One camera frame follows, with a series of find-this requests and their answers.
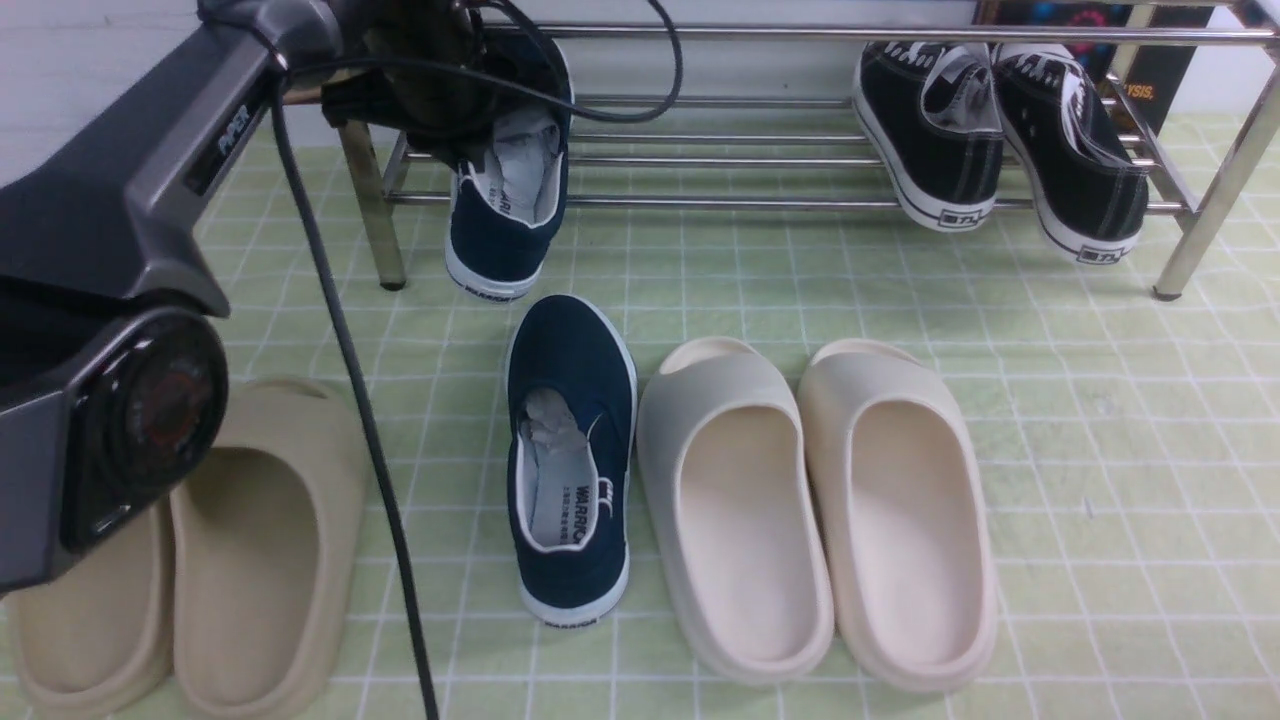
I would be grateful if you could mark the black canvas sneaker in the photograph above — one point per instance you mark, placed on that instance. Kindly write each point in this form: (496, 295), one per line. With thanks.
(929, 110)
(1089, 195)

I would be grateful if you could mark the cream foam slide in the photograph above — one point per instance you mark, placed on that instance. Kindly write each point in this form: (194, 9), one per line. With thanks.
(903, 516)
(720, 447)

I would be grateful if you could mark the navy slip-on shoe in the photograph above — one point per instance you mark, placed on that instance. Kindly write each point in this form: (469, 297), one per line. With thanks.
(571, 390)
(507, 200)

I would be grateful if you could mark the right tan foam slide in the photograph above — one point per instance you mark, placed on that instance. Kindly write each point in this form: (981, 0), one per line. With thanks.
(266, 533)

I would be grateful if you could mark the dark poster board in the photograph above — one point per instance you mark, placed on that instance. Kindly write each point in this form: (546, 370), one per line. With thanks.
(1151, 75)

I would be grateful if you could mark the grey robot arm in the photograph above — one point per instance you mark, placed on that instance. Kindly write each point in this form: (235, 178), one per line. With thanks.
(114, 381)

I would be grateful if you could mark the green checkered floor cloth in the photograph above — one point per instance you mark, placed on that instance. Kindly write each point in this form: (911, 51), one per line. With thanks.
(1128, 449)

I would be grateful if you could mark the left black canvas sneaker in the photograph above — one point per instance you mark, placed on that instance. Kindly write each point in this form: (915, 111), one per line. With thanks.
(929, 110)

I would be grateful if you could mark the left cream foam slide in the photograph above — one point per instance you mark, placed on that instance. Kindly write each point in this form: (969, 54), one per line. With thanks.
(720, 447)

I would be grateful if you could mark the left tan foam slide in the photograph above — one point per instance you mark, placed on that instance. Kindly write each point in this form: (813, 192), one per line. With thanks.
(100, 638)

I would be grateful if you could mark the right cream foam slide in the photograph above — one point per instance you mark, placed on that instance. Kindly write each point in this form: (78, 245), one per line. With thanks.
(903, 516)

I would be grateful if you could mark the silver metal shoe rack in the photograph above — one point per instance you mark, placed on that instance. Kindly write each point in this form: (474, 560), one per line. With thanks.
(378, 186)

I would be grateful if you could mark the tan foam slide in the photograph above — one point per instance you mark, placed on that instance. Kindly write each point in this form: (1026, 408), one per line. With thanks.
(100, 638)
(266, 533)

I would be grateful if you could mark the right black canvas sneaker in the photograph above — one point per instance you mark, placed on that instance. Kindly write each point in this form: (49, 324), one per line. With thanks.
(1089, 195)

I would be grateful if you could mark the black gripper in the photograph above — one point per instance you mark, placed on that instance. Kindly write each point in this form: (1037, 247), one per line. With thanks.
(426, 94)

